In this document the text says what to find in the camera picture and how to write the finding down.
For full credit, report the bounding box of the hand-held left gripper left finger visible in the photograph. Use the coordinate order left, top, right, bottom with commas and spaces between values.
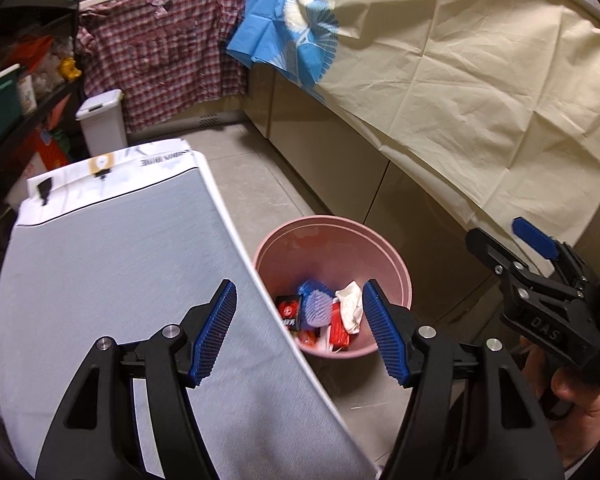
35, 279, 238, 480

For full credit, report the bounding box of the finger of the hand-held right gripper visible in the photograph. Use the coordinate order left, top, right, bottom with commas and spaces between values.
466, 227, 533, 286
511, 216, 588, 286

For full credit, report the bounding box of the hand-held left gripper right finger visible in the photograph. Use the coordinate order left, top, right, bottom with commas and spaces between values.
361, 280, 566, 480

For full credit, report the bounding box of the red snack packet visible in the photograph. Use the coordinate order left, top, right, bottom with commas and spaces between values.
329, 302, 352, 347

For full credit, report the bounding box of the white paper pouch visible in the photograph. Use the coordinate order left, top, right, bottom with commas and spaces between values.
335, 282, 367, 335

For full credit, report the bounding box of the white foam net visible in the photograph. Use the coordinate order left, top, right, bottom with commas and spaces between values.
302, 292, 334, 330

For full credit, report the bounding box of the pink plastic bucket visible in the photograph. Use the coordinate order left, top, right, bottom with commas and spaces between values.
254, 215, 413, 360

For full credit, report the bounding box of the person's right hand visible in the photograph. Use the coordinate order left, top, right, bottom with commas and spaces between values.
519, 336, 600, 472

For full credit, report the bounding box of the cream cloth with blue print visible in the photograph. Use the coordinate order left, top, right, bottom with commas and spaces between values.
226, 0, 600, 251

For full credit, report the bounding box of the white lidded bin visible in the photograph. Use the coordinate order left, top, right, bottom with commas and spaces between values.
75, 89, 129, 159

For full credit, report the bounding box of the red white carton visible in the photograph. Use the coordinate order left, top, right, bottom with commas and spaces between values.
25, 130, 72, 172

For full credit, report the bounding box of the red plaid shirt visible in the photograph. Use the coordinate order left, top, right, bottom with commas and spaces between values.
75, 0, 251, 133

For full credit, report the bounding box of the black shelf rack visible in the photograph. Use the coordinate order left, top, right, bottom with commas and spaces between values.
0, 0, 87, 211

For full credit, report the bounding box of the labelled jar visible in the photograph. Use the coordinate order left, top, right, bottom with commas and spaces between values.
17, 75, 39, 114

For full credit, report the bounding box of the green storage box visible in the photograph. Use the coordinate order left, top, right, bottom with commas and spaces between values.
0, 64, 24, 147

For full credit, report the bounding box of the orange red bag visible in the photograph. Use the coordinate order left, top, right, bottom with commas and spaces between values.
10, 35, 56, 69

